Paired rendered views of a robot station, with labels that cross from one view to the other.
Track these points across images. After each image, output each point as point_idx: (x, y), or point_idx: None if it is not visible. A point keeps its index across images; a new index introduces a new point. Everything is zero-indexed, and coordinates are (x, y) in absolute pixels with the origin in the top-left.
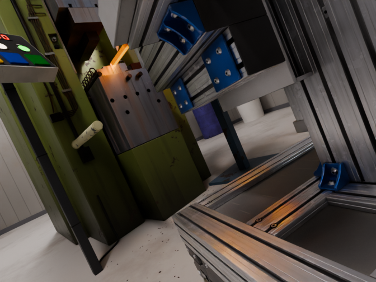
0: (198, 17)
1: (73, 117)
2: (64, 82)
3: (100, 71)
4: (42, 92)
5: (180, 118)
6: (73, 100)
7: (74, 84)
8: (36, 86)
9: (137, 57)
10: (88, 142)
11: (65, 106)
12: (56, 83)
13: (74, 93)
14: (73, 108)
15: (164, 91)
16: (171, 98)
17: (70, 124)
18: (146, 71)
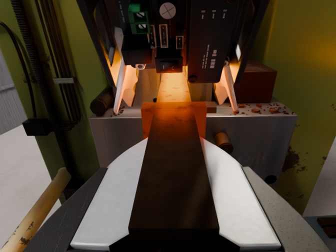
0: None
1: (70, 131)
2: (61, 61)
3: (101, 103)
4: (18, 70)
5: (296, 189)
6: (72, 104)
7: (86, 66)
8: (7, 56)
9: (296, 16)
10: (87, 173)
11: (60, 108)
12: (48, 56)
13: (81, 86)
14: (74, 115)
15: (304, 129)
16: (309, 149)
17: (59, 146)
18: (261, 129)
